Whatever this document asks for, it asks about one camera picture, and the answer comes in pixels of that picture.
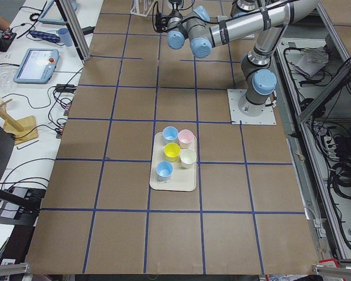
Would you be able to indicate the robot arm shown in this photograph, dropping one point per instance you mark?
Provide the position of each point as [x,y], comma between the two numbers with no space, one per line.
[246,18]

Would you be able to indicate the blue cup far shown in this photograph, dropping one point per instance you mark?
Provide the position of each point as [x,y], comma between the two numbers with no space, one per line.
[170,134]

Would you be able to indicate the pink plastic cup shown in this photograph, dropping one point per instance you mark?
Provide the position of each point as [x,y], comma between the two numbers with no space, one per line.
[185,138]

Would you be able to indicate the yellow plastic cup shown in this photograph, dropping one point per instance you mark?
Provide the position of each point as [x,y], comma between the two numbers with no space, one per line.
[172,152]

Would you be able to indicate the cream white plastic cup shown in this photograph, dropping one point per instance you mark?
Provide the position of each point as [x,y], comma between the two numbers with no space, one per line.
[188,158]

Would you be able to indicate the blue cup near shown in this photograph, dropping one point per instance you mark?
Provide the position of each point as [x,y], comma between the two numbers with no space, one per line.
[164,170]

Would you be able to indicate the blue cup on desk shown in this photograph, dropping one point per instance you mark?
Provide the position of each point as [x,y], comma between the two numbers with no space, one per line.
[65,37]

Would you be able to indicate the cream plastic tray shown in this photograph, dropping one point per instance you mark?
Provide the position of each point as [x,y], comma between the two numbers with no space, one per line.
[181,179]

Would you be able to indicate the wooden stand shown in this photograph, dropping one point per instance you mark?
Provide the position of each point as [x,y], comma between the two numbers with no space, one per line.
[23,129]

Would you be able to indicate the teach pendant near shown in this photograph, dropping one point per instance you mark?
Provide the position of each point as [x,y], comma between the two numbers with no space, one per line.
[37,66]

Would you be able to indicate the teach pendant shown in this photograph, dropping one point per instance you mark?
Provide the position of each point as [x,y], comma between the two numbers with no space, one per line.
[51,15]
[37,66]

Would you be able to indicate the teach pendant far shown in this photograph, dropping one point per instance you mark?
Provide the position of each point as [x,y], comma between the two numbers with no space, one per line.
[51,15]

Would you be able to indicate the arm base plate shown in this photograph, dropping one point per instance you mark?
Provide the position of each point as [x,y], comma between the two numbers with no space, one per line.
[242,112]

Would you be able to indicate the aluminium frame post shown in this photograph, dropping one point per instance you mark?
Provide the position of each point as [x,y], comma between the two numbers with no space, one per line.
[67,13]

